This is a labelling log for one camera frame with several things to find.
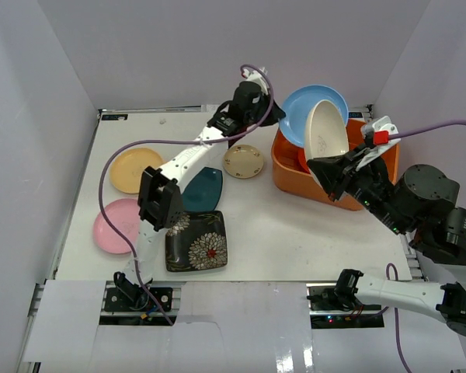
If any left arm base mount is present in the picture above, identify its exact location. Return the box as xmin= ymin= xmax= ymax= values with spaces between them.
xmin=99 ymin=272 xmax=176 ymax=326

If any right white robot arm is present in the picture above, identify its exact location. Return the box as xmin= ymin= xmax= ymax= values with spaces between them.
xmin=306 ymin=144 xmax=466 ymax=337

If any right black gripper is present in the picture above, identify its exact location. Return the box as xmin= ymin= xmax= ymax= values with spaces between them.
xmin=304 ymin=143 xmax=409 ymax=235

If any orange plastic bin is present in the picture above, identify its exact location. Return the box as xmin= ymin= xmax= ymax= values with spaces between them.
xmin=271 ymin=119 xmax=400 ymax=211

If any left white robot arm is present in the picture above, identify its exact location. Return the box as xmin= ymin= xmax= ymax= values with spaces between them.
xmin=118 ymin=72 xmax=285 ymax=310

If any pink round plate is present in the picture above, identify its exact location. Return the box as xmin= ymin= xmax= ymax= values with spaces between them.
xmin=92 ymin=198 xmax=140 ymax=255

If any right black table label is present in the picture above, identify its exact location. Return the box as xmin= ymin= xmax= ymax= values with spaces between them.
xmin=349 ymin=112 xmax=364 ymax=120

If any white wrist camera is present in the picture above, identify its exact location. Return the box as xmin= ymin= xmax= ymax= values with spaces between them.
xmin=360 ymin=116 xmax=400 ymax=165
xmin=245 ymin=70 xmax=269 ymax=94

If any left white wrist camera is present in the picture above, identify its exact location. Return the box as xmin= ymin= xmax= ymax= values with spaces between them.
xmin=245 ymin=70 xmax=269 ymax=94

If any small orange plate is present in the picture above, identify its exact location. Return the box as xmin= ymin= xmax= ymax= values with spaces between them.
xmin=297 ymin=148 xmax=310 ymax=173

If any small beige patterned plate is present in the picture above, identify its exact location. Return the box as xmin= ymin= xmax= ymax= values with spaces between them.
xmin=223 ymin=145 xmax=265 ymax=180

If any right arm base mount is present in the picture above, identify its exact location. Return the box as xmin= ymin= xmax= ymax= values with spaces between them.
xmin=307 ymin=283 xmax=385 ymax=329

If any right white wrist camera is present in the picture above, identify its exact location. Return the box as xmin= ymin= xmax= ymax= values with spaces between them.
xmin=360 ymin=116 xmax=400 ymax=165

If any teal square plate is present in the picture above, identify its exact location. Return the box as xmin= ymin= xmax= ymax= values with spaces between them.
xmin=182 ymin=167 xmax=223 ymax=212

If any black floral square plate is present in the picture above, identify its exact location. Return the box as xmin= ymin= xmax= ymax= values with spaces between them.
xmin=165 ymin=211 xmax=228 ymax=273

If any yellow round plate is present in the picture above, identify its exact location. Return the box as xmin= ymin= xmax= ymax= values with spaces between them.
xmin=110 ymin=148 xmax=165 ymax=194

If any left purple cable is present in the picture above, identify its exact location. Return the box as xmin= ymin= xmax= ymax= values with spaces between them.
xmin=97 ymin=64 xmax=276 ymax=326

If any blue round plate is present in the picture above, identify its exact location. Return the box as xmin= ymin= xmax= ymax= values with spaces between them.
xmin=279 ymin=85 xmax=349 ymax=148

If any cream round plate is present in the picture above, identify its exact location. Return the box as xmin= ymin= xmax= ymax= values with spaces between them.
xmin=304 ymin=99 xmax=349 ymax=162

